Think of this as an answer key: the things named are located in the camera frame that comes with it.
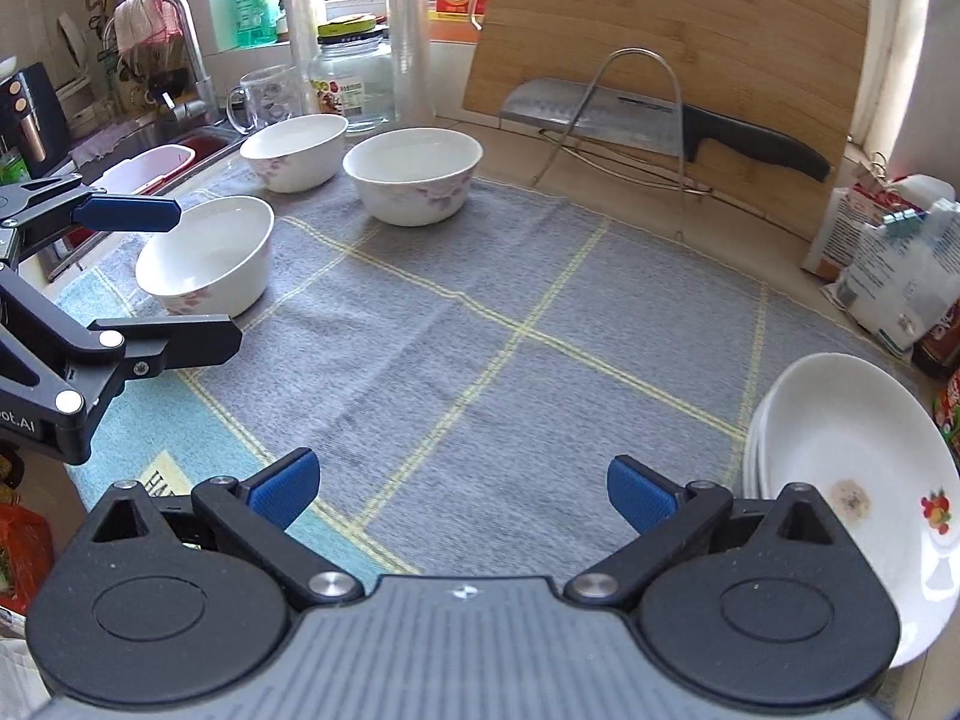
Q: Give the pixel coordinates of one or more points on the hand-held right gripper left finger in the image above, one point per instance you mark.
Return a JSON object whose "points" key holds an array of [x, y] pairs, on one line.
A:
{"points": [[289, 491]]}

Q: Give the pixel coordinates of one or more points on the pink plastic basin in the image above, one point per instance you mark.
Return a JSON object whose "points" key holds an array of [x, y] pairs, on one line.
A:
{"points": [[142, 165]]}

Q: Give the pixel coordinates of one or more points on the pink towel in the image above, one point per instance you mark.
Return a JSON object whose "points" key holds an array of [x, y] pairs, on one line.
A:
{"points": [[142, 19]]}

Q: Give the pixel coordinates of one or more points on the large glass jar dark lid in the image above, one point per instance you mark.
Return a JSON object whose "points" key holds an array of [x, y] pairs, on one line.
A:
{"points": [[352, 90]]}

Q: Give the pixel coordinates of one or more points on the red plastic basin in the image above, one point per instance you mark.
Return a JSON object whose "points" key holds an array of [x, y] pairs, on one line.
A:
{"points": [[202, 146]]}

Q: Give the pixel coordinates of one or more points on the clear plastic roll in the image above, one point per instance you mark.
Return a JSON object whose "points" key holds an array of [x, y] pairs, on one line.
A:
{"points": [[300, 15]]}

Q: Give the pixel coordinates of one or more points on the green-lid sauce jar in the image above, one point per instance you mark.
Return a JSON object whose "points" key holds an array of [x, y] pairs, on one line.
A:
{"points": [[951, 412]]}

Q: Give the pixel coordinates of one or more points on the dark soy sauce bottle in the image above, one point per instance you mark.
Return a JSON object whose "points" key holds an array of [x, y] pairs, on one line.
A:
{"points": [[937, 352]]}

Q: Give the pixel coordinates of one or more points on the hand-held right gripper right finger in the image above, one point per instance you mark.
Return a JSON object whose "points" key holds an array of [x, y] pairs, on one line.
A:
{"points": [[637, 499]]}

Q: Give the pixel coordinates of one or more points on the clear glass mug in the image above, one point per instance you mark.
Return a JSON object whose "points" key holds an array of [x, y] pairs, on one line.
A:
{"points": [[270, 97]]}

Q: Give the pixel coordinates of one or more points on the white blue-print plastic bag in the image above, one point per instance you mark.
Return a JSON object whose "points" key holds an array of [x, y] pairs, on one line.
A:
{"points": [[900, 285]]}

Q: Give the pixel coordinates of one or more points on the steel kitchen faucet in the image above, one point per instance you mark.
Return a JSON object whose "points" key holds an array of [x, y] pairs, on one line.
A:
{"points": [[191, 45]]}

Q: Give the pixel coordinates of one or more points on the bamboo cutting board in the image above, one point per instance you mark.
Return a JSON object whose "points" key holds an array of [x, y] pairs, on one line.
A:
{"points": [[675, 15]]}

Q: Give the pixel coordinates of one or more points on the teal binder clip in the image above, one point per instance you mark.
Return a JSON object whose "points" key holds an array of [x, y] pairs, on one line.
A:
{"points": [[904, 223]]}

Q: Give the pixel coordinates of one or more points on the red plastic bag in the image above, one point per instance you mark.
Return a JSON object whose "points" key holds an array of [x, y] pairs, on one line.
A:
{"points": [[22, 547]]}

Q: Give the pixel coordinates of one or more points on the grey checked dish mat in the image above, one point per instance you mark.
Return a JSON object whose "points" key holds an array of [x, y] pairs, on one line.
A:
{"points": [[487, 390]]}

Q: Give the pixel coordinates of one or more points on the black kitchen appliance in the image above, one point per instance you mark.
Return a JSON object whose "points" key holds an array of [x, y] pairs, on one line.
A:
{"points": [[30, 120]]}

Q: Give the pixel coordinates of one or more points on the clear plastic cup stack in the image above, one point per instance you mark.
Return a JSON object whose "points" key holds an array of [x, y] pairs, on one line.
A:
{"points": [[409, 30]]}

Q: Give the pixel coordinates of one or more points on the white bowl pink floral print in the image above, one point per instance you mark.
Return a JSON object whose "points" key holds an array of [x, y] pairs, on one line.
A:
{"points": [[296, 150], [412, 172], [210, 255]]}

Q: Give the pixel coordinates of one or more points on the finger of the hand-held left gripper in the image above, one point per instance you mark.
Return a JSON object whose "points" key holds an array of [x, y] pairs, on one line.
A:
{"points": [[127, 214], [187, 341]]}

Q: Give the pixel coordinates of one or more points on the stainless steel sink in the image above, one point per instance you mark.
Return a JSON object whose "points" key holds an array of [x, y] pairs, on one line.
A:
{"points": [[150, 131]]}

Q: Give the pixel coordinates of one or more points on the white orange-print bag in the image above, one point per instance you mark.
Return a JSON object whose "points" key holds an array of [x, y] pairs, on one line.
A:
{"points": [[832, 240]]}

